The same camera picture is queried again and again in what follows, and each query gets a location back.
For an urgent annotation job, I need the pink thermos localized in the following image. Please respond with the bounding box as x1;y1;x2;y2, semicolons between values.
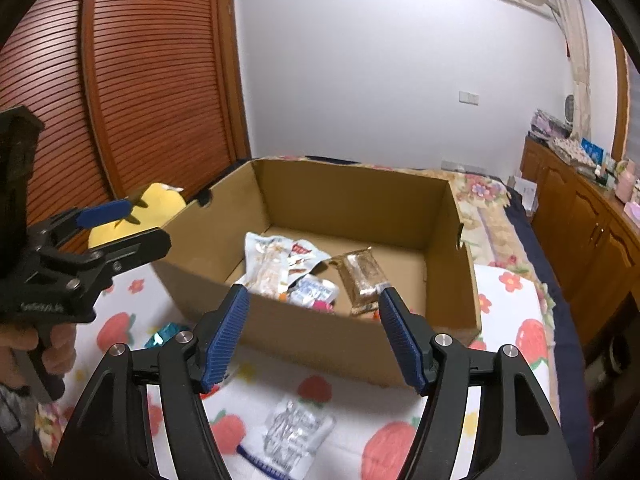
616;159;637;197

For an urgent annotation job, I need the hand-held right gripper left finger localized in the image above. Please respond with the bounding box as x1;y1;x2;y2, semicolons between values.
49;285;251;480

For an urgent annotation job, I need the brown bar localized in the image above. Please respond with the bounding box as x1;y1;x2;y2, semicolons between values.
330;246;392;317

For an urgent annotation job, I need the beige curtain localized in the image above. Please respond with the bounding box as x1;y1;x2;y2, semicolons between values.
546;0;594;137

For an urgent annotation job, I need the white red-print snack packet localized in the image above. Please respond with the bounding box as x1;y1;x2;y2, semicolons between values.
287;241;332;282

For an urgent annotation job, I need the yellow plush pillow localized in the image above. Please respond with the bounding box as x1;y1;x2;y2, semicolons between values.
88;182;188;249

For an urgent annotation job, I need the blue white snack packet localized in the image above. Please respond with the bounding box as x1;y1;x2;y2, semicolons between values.
289;274;340;312

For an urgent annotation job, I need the teal snack packet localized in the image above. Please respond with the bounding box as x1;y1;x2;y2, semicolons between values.
144;322;194;349

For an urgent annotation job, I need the blue box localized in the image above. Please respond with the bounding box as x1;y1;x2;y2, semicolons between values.
579;137;607;162

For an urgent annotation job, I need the white brown-print snack packet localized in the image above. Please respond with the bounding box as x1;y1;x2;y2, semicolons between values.
244;232;292;297

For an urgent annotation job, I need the wooden louvered wardrobe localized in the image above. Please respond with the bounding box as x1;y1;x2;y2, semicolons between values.
0;0;252;257

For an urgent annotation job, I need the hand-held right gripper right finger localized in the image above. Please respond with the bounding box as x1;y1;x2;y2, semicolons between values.
377;290;565;480

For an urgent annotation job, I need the purple package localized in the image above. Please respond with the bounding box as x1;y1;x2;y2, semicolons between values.
529;108;572;139

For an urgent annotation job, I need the clear plastic snack packet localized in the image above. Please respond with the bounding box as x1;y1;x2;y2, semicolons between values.
261;399;337;462

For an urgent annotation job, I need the brown cardboard box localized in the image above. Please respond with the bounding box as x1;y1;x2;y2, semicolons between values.
150;157;483;391

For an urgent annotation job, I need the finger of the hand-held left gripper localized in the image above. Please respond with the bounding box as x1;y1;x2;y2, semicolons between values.
29;198;134;252
74;227;173;292

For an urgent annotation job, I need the egg tray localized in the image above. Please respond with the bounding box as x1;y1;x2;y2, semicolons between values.
549;135;597;164

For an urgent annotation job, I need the strawberry printed blanket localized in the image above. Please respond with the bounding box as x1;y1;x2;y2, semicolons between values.
35;260;563;480

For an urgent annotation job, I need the wooden cabinet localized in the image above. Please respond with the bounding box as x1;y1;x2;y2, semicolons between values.
519;134;640;348

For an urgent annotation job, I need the blue serrated strip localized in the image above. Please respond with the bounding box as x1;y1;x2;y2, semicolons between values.
234;441;282;479

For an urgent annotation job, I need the white paper bag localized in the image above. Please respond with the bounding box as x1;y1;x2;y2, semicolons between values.
509;175;539;212

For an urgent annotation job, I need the person's left hand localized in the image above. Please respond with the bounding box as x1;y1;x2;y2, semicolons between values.
0;322;77;402

